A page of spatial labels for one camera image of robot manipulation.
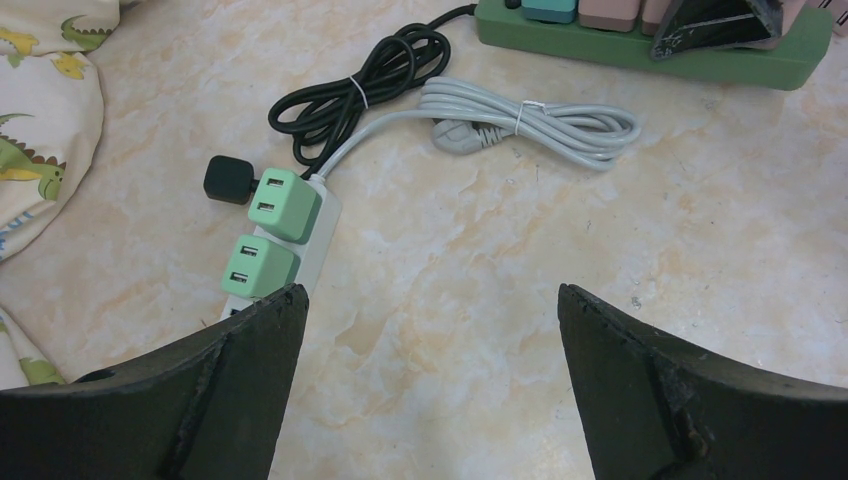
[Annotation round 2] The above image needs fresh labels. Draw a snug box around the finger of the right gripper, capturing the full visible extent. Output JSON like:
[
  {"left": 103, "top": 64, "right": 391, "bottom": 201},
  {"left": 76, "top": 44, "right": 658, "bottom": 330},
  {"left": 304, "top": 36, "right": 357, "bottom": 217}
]
[{"left": 650, "top": 0, "right": 782, "bottom": 61}]

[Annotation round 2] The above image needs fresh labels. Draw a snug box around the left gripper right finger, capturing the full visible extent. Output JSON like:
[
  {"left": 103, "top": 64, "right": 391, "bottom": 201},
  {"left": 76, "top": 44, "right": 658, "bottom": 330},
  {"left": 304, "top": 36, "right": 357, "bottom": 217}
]
[{"left": 558, "top": 284, "right": 847, "bottom": 479}]

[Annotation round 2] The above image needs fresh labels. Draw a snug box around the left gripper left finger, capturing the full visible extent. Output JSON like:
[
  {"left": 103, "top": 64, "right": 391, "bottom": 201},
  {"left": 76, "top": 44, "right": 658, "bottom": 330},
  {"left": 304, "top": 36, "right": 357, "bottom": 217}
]
[{"left": 1, "top": 284, "right": 309, "bottom": 479}]

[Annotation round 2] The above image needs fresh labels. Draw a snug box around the green long power strip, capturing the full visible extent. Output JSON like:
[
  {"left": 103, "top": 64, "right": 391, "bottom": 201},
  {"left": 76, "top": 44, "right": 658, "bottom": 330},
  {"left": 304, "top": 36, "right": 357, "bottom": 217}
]
[{"left": 475, "top": 1, "right": 832, "bottom": 91}]

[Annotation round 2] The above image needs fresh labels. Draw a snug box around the pink plug green strip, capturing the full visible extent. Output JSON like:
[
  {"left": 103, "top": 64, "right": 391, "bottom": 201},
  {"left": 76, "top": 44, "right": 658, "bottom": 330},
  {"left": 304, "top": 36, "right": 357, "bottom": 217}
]
[
  {"left": 751, "top": 0, "right": 806, "bottom": 50},
  {"left": 641, "top": 0, "right": 671, "bottom": 36},
  {"left": 578, "top": 0, "right": 642, "bottom": 32}
]

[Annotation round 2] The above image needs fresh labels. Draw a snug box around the teal plug on green strip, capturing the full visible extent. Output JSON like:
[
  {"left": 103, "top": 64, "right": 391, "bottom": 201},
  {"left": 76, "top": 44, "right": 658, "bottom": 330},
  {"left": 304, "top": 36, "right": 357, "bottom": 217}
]
[{"left": 521, "top": 0, "right": 578, "bottom": 24}]

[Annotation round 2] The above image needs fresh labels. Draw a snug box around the lower green plug adapter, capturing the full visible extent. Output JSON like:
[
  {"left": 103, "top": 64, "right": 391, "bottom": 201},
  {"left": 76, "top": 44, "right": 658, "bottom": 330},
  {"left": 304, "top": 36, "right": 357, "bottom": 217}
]
[{"left": 220, "top": 234, "right": 300, "bottom": 299}]

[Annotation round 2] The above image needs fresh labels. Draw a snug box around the green plug adapter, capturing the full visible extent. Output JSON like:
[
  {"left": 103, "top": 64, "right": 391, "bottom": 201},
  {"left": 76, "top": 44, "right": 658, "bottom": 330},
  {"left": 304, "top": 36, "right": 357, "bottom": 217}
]
[
  {"left": 248, "top": 168, "right": 322, "bottom": 244},
  {"left": 220, "top": 234, "right": 300, "bottom": 299}
]

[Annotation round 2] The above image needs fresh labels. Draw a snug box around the small white green-plug strip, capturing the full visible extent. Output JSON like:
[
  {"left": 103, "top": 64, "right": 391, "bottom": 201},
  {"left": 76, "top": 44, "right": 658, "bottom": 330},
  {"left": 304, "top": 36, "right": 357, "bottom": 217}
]
[{"left": 220, "top": 176, "right": 342, "bottom": 320}]

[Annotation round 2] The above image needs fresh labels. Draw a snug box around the upper green plug adapter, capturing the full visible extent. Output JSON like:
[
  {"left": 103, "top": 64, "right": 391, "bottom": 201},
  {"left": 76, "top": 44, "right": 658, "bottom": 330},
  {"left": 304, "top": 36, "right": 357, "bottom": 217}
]
[{"left": 248, "top": 168, "right": 322, "bottom": 244}]

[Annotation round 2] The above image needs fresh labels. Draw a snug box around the black plug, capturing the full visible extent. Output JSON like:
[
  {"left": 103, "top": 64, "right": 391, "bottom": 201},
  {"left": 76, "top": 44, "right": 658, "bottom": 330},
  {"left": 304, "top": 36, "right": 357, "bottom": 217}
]
[{"left": 203, "top": 155, "right": 257, "bottom": 205}]

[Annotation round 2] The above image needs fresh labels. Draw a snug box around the yellow dinosaur cloth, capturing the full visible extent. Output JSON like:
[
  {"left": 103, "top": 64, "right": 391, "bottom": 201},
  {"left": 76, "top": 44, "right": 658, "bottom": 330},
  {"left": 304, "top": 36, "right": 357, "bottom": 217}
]
[{"left": 0, "top": 0, "right": 124, "bottom": 391}]

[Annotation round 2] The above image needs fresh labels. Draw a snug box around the grey coiled cable small strip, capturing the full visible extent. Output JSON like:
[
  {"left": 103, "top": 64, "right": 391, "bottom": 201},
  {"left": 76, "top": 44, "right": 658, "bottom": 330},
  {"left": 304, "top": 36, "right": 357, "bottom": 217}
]
[{"left": 313, "top": 76, "right": 641, "bottom": 179}]

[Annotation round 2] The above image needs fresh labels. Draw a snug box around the black coiled cable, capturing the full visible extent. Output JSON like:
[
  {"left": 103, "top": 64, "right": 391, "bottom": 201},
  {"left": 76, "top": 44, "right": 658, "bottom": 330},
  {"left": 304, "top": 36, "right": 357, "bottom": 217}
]
[{"left": 266, "top": 3, "right": 480, "bottom": 181}]

